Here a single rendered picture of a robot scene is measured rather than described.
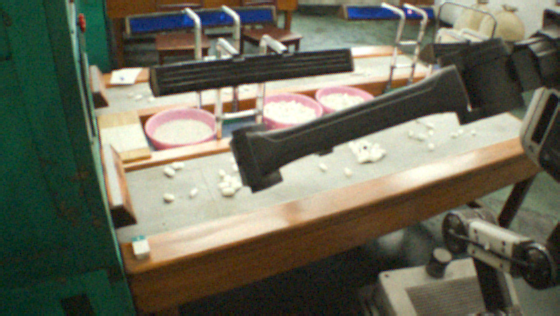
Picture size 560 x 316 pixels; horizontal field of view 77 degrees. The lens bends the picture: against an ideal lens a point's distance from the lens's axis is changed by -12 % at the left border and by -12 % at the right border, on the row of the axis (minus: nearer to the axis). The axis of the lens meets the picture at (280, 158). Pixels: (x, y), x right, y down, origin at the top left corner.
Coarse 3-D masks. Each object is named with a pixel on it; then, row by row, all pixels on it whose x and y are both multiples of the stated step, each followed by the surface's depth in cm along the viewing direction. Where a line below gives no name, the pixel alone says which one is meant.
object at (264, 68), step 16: (336, 48) 119; (176, 64) 99; (192, 64) 100; (208, 64) 102; (224, 64) 104; (240, 64) 106; (256, 64) 108; (272, 64) 110; (288, 64) 112; (304, 64) 114; (320, 64) 116; (336, 64) 118; (352, 64) 121; (160, 80) 97; (176, 80) 99; (192, 80) 100; (208, 80) 102; (224, 80) 104; (240, 80) 106; (256, 80) 108; (272, 80) 110; (160, 96) 98
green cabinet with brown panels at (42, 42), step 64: (0, 0) 45; (64, 0) 48; (0, 64) 49; (64, 64) 53; (0, 128) 54; (64, 128) 58; (0, 192) 60; (64, 192) 64; (0, 256) 66; (64, 256) 71
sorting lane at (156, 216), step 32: (416, 128) 159; (448, 128) 162; (480, 128) 165; (512, 128) 168; (192, 160) 128; (224, 160) 130; (320, 160) 134; (352, 160) 135; (384, 160) 137; (416, 160) 138; (160, 192) 113; (288, 192) 118; (320, 192) 119; (160, 224) 103; (192, 224) 104
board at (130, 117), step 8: (120, 112) 144; (128, 112) 144; (136, 112) 145; (104, 120) 138; (112, 120) 139; (120, 120) 139; (128, 120) 139; (136, 120) 140; (104, 128) 134; (144, 136) 131; (120, 152) 122; (128, 152) 123; (136, 152) 123; (144, 152) 123; (128, 160) 120
